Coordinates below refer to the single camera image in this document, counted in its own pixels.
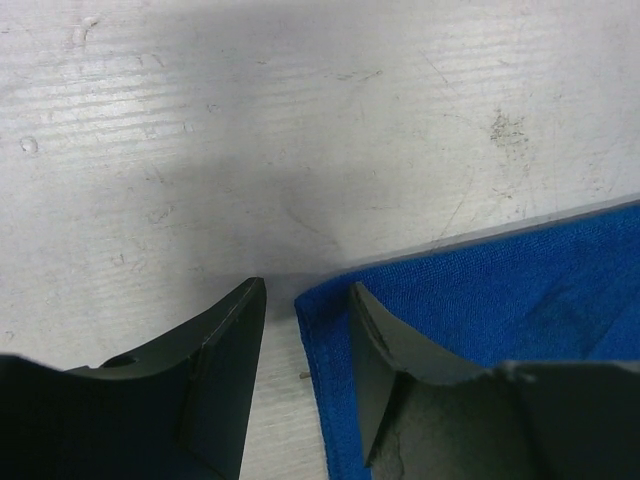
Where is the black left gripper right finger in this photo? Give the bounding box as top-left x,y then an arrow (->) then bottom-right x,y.
349,284 -> 639,479

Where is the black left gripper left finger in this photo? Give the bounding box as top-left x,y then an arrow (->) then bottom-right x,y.
1,277 -> 267,479

